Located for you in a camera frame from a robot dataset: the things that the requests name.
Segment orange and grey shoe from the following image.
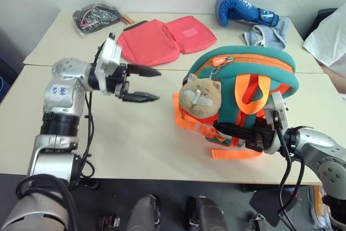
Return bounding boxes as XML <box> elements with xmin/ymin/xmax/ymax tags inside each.
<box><xmin>308</xmin><ymin>186</ymin><xmax>332</xmax><ymax>229</ymax></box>

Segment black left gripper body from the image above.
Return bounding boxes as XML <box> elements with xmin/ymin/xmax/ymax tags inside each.
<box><xmin>105</xmin><ymin>63</ymin><xmax>130</xmax><ymax>100</ymax></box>

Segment blue boxing glove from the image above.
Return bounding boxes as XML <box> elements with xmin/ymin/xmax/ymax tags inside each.
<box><xmin>215</xmin><ymin>0</ymin><xmax>280</xmax><ymax>28</ymax></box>

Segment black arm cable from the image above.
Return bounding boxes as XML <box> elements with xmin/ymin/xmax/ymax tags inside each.
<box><xmin>272</xmin><ymin>109</ymin><xmax>307</xmax><ymax>231</ymax></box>
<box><xmin>79</xmin><ymin>91</ymin><xmax>97</xmax><ymax>179</ymax></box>

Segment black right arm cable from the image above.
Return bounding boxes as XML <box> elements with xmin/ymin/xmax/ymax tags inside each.
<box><xmin>272</xmin><ymin>109</ymin><xmax>307</xmax><ymax>231</ymax></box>

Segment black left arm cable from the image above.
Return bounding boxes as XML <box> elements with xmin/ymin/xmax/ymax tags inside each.
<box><xmin>79</xmin><ymin>91</ymin><xmax>97</xmax><ymax>179</ymax></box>

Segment orange and teal backpack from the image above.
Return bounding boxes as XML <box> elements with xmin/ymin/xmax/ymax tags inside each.
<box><xmin>172</xmin><ymin>45</ymin><xmax>300</xmax><ymax>159</ymax></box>

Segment beige plush cat keychain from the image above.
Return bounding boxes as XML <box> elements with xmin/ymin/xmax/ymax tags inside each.
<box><xmin>179</xmin><ymin>73</ymin><xmax>223</xmax><ymax>120</ymax></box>

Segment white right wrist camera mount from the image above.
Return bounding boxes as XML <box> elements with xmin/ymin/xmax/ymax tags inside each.
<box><xmin>263</xmin><ymin>91</ymin><xmax>290</xmax><ymax>156</ymax></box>

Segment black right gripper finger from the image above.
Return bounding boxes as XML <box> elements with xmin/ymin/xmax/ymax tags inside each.
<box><xmin>212</xmin><ymin>123</ymin><xmax>257</xmax><ymax>141</ymax></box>

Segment black chair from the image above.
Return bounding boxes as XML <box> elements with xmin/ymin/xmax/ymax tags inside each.
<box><xmin>302</xmin><ymin>8</ymin><xmax>338</xmax><ymax>41</ymax></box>

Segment black flat board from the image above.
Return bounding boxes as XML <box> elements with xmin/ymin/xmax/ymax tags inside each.
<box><xmin>248</xmin><ymin>187</ymin><xmax>300</xmax><ymax>228</ymax></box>

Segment red and yellow sticks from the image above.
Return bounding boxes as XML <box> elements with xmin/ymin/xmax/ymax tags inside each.
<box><xmin>121</xmin><ymin>13</ymin><xmax>135</xmax><ymax>25</ymax></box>

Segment light blue towel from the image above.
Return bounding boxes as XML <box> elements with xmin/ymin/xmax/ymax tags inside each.
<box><xmin>240</xmin><ymin>17</ymin><xmax>290</xmax><ymax>51</ymax></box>

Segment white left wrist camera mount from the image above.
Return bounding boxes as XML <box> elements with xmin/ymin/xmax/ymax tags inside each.
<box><xmin>93</xmin><ymin>32</ymin><xmax>124</xmax><ymax>81</ymax></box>

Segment clear bag of cables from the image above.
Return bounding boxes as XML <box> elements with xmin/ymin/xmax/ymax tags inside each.
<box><xmin>72</xmin><ymin>3</ymin><xmax>125</xmax><ymax>38</ymax></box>

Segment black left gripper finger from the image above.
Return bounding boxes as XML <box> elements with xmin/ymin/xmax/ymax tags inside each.
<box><xmin>127</xmin><ymin>64</ymin><xmax>162</xmax><ymax>78</ymax></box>
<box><xmin>121</xmin><ymin>91</ymin><xmax>161</xmax><ymax>104</ymax></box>

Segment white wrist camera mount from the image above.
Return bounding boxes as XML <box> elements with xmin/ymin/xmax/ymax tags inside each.
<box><xmin>263</xmin><ymin>91</ymin><xmax>290</xmax><ymax>156</ymax></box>
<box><xmin>93</xmin><ymin>32</ymin><xmax>124</xmax><ymax>81</ymax></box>

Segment dark rounded robot leg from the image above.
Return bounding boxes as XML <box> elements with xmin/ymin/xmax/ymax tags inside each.
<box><xmin>186</xmin><ymin>196</ymin><xmax>228</xmax><ymax>231</ymax></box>
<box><xmin>126</xmin><ymin>194</ymin><xmax>161</xmax><ymax>231</ymax></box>

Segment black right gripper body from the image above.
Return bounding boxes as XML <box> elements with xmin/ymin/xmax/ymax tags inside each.
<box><xmin>244</xmin><ymin>117</ymin><xmax>277</xmax><ymax>153</ymax></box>

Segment person in white shirt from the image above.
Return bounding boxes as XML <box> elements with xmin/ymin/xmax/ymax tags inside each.
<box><xmin>302</xmin><ymin>6</ymin><xmax>346</xmax><ymax>95</ymax></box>

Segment red fabric pouch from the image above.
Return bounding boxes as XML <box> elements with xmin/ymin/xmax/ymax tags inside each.
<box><xmin>116</xmin><ymin>16</ymin><xmax>218</xmax><ymax>67</ymax></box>

